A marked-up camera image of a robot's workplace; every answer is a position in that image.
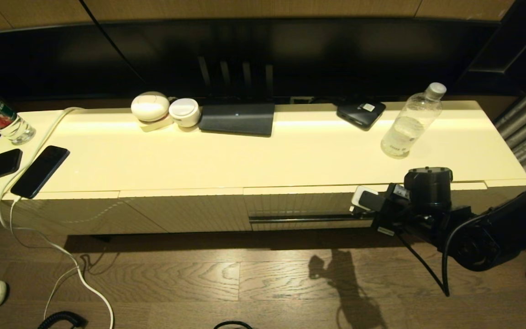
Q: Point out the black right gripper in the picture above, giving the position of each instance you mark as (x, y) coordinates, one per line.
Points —
(393, 214)

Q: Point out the clear bottle white cap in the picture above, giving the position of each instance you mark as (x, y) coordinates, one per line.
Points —
(409, 130)

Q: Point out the cream ribbed drawer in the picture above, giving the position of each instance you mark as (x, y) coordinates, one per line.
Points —
(299, 203)

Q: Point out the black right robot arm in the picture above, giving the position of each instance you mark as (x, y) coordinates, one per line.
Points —
(482, 228)

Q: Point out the cream tv cabinet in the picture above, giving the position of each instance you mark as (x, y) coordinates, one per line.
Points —
(244, 155)

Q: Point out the black box with sticker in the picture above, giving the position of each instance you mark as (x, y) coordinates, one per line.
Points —
(361, 115)

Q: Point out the dark grey router box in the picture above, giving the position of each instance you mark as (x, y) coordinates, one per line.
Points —
(238, 119)

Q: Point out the cream ribbed cabinet door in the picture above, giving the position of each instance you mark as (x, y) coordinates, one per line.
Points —
(199, 210)

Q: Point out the black television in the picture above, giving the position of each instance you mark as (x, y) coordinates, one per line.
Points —
(244, 59)

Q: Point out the white round device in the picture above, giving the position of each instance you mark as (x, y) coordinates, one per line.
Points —
(184, 112)

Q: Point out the cream flat base block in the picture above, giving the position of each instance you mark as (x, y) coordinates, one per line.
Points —
(153, 125)

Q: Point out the white egg-shaped device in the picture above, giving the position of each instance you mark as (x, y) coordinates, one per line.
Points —
(149, 106)

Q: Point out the cream scratched cabinet door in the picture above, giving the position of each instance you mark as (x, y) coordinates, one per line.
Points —
(62, 214)

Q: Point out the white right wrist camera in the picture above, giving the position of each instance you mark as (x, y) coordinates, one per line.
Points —
(365, 201)

